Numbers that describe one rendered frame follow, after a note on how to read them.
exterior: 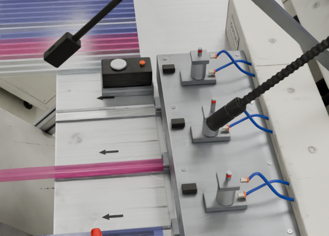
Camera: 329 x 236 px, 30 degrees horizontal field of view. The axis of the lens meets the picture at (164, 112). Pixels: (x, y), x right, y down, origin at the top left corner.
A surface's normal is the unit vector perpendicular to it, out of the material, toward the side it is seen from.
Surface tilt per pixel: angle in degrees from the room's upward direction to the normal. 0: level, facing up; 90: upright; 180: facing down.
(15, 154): 0
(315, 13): 90
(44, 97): 90
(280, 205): 45
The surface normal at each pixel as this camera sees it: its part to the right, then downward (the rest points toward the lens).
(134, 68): 0.02, -0.70
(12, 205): 0.72, -0.54
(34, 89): 0.11, 0.71
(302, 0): -0.69, -0.45
